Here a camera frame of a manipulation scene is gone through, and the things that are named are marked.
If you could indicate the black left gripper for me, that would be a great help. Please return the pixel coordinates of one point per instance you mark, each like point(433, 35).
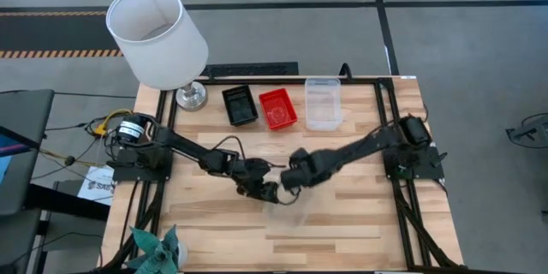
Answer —
point(250, 171)

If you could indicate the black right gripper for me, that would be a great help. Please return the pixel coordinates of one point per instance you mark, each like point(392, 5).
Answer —
point(310, 160)

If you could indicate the red plastic basket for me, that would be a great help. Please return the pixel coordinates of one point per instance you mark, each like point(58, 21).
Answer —
point(278, 109)

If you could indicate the black slotted plastic basket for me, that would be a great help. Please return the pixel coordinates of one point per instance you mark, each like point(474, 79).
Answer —
point(240, 106)

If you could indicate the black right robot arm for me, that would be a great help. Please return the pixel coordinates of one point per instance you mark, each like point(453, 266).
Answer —
point(364, 147)

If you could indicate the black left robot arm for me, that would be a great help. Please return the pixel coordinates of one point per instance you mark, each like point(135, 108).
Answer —
point(184, 143)

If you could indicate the white plant pot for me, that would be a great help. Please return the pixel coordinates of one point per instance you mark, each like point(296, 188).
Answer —
point(183, 253)

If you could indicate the silver metal lamp base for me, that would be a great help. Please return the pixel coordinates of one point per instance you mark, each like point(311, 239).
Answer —
point(192, 96)

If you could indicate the black floor mat strip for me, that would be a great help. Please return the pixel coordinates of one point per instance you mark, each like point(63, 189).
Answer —
point(250, 69)

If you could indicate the green artificial plant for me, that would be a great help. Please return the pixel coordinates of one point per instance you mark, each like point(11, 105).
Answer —
point(154, 252)

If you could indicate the white printed paper sheet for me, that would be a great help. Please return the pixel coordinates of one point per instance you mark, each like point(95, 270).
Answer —
point(97, 186)

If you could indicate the white fabric lamp shade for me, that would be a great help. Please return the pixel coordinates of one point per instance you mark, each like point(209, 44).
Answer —
point(158, 38)

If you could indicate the black side table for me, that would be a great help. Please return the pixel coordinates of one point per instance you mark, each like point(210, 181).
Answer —
point(64, 205)

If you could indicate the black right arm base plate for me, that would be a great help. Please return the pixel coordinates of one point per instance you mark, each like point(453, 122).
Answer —
point(421, 164)

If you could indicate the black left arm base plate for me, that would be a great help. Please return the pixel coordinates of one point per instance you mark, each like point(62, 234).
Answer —
point(141, 167)

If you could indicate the black aluminium table frame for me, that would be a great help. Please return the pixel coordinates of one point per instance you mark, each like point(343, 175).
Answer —
point(387, 94)

